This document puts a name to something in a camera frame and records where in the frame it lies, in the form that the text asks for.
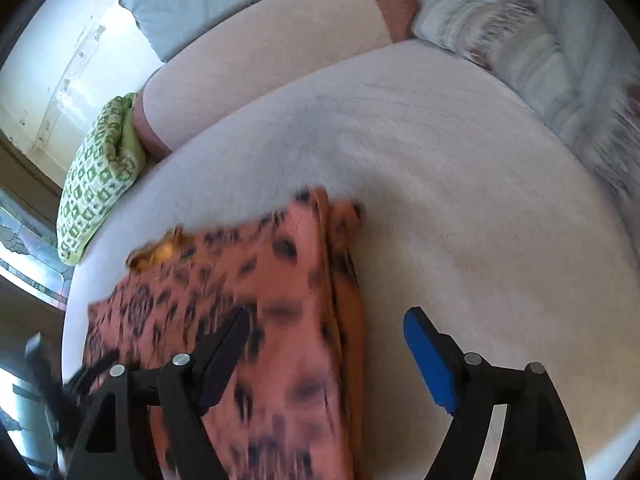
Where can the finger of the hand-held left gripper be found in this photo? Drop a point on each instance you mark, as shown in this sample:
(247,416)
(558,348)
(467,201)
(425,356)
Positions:
(44,367)

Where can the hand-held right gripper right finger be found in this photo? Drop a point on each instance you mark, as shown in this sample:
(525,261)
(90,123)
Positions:
(430,360)

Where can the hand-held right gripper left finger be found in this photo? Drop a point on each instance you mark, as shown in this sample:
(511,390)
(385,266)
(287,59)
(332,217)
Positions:
(220,357)

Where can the orange floral shirt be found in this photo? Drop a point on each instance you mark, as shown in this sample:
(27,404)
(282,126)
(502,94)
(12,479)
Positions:
(280,305)

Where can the bed with pink sheet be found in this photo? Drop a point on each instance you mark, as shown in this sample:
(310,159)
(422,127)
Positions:
(450,200)

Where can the green checkered pillow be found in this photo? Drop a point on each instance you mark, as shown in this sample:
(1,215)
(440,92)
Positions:
(97,180)

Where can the pink bolster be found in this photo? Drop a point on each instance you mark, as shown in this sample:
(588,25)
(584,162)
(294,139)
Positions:
(260,60)

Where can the striped blanket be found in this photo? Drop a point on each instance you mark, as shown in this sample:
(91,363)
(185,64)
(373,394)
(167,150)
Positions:
(540,50)

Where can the grey pillow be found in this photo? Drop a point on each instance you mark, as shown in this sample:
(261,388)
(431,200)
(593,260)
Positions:
(210,5)

